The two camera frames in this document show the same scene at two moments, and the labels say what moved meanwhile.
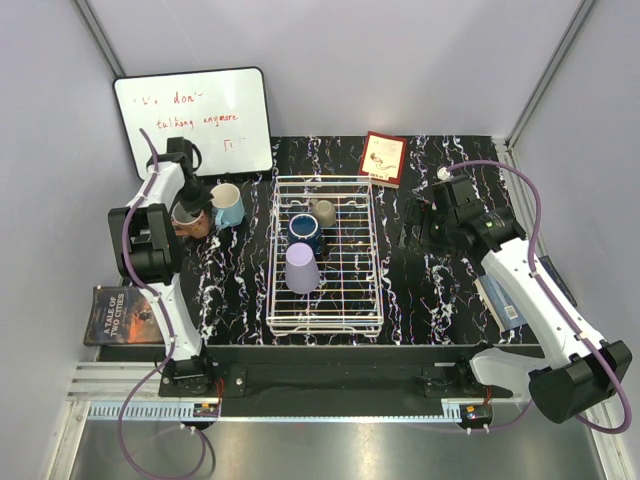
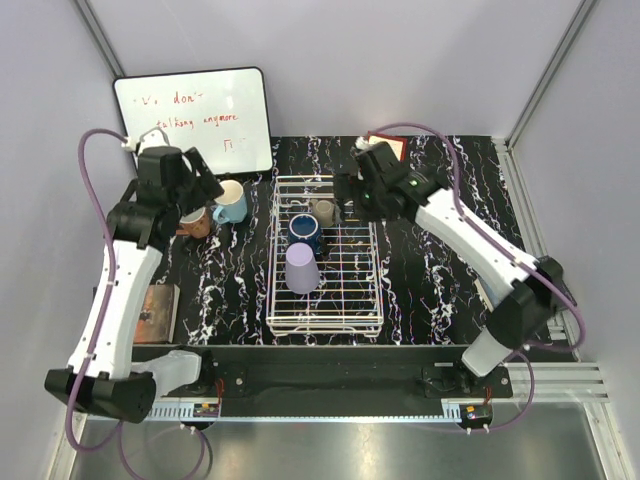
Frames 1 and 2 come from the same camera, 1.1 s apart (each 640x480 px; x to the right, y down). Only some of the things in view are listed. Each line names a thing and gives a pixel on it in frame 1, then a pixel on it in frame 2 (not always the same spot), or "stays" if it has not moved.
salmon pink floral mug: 189,224 stays
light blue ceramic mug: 229,203 stays
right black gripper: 420,213 to 348,185
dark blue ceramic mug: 303,228 stays
